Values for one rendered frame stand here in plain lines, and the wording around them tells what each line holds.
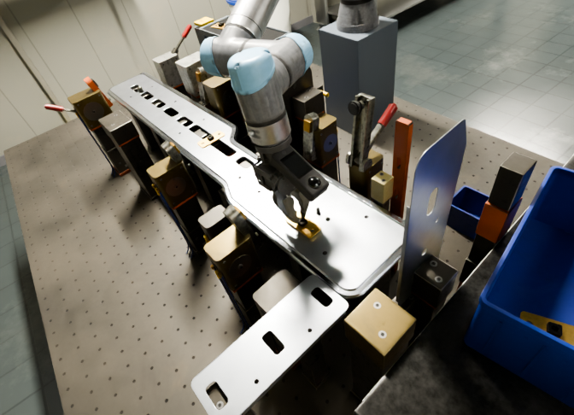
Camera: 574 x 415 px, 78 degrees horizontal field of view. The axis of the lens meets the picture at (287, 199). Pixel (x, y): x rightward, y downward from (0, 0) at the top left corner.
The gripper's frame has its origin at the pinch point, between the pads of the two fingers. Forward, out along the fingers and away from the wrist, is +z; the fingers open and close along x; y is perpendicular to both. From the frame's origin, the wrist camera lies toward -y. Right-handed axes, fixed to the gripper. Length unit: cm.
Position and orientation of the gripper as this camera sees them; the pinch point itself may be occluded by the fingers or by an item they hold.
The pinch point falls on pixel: (301, 217)
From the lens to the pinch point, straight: 77.4
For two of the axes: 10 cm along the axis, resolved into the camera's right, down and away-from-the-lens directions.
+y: -6.3, -3.9, 6.7
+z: 2.3, 7.4, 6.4
